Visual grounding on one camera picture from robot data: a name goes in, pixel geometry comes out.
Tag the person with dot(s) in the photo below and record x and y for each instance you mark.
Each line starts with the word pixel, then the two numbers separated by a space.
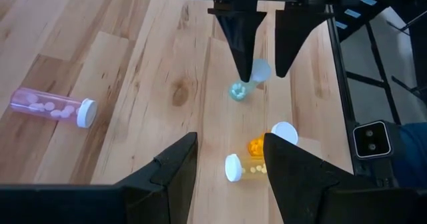
pixel 412 157

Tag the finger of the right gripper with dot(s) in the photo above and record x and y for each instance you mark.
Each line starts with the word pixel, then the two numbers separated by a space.
pixel 290 34
pixel 241 37

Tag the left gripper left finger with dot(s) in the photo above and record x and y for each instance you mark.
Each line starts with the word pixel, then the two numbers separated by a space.
pixel 166 190

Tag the pink pill bottle white cap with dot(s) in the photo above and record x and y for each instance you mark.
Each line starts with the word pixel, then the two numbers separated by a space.
pixel 50 105

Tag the orange pill bottle white cap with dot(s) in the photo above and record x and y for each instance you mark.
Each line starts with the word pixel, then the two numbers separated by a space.
pixel 255 147

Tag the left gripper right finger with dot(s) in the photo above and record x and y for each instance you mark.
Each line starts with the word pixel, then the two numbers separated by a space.
pixel 300 190

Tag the blue tape strip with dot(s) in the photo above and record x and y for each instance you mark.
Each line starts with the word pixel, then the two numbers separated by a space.
pixel 368 0
pixel 341 25
pixel 352 13

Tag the green pill bottle white cap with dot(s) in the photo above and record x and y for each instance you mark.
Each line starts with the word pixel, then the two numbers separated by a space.
pixel 238 90

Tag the small table-level camera box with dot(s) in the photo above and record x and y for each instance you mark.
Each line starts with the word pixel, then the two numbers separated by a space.
pixel 371 139

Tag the black aluminium table frame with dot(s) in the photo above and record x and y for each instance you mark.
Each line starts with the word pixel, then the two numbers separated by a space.
pixel 343 100

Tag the yellow pill bottle white cap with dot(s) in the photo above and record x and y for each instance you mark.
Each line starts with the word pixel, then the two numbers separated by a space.
pixel 233 167

